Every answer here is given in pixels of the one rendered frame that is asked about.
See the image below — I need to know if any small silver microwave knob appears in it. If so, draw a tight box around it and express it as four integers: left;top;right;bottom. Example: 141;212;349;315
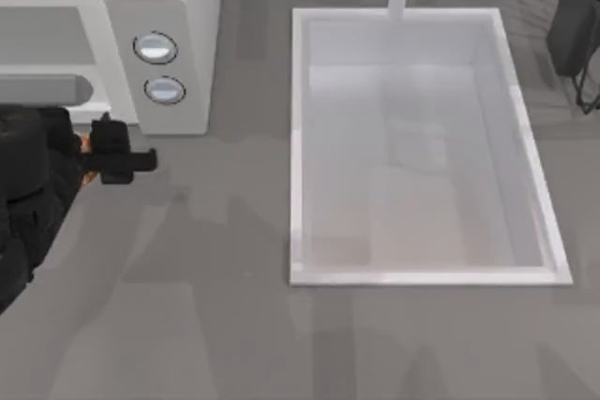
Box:
142;75;187;106

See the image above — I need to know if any pale microwave door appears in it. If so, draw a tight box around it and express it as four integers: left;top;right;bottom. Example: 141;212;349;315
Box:
0;0;141;127

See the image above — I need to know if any large silver microwave knob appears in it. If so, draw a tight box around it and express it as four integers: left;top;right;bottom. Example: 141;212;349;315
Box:
132;31;180;66

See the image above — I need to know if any pale microwave oven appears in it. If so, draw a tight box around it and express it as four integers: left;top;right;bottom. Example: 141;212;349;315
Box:
0;0;221;137

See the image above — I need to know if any white sink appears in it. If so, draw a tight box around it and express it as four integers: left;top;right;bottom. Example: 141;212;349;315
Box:
288;7;575;289

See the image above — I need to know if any grey microwave door handle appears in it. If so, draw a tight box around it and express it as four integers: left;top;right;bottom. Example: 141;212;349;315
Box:
0;72;96;106

